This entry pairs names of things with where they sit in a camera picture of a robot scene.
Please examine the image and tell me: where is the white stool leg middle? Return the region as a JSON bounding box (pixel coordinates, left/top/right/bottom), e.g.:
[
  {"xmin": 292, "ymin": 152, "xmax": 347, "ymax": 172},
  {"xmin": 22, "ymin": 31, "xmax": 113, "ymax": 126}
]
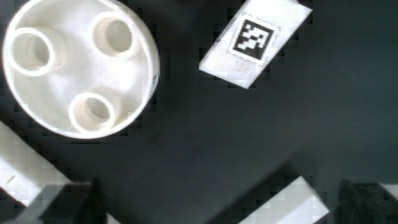
[{"xmin": 239, "ymin": 176, "xmax": 329, "ymax": 224}]

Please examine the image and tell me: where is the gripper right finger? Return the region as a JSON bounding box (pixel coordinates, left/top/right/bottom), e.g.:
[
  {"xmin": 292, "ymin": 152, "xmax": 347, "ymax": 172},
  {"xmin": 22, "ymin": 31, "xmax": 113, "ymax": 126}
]
[{"xmin": 335, "ymin": 180, "xmax": 398, "ymax": 224}]

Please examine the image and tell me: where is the white stool leg left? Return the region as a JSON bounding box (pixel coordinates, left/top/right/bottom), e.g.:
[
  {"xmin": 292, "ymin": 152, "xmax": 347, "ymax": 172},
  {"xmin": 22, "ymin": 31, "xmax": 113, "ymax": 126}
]
[{"xmin": 0, "ymin": 122, "xmax": 72, "ymax": 206}]

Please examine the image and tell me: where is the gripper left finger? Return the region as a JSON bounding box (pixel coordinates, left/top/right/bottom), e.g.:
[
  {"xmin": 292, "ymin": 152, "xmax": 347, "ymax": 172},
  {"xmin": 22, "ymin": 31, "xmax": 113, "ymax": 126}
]
[{"xmin": 13, "ymin": 181, "xmax": 107, "ymax": 224}]

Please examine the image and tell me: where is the white stool leg with tag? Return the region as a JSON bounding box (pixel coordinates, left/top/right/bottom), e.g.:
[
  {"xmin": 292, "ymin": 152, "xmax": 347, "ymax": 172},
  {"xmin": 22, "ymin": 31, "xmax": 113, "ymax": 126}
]
[{"xmin": 200, "ymin": 0, "xmax": 312, "ymax": 88}]

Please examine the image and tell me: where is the white round stool seat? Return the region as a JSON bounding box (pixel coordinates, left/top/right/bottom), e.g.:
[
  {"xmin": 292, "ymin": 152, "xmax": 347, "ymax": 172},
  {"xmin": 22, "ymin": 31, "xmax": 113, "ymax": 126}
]
[{"xmin": 2, "ymin": 0, "xmax": 160, "ymax": 139}]

